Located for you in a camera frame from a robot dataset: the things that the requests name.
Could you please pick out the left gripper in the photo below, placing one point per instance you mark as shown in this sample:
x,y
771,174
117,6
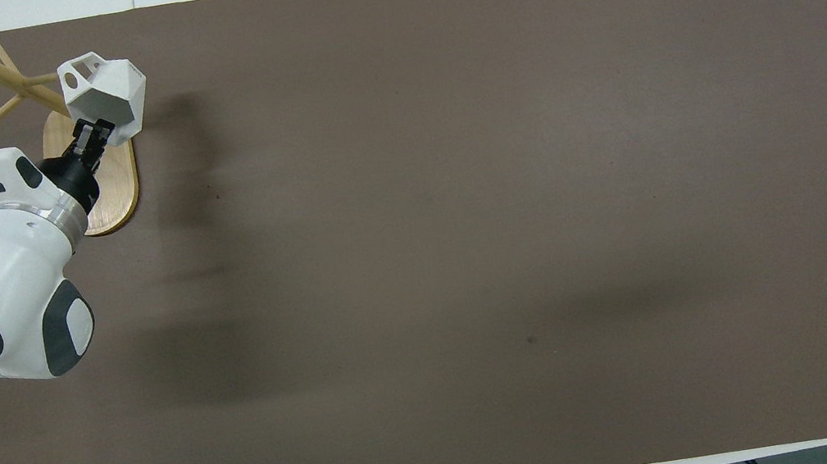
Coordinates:
x,y
73,178

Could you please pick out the white faceted cup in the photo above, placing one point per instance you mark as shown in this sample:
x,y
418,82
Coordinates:
x,y
107,89

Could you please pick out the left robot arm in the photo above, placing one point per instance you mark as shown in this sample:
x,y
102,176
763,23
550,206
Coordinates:
x,y
6,280

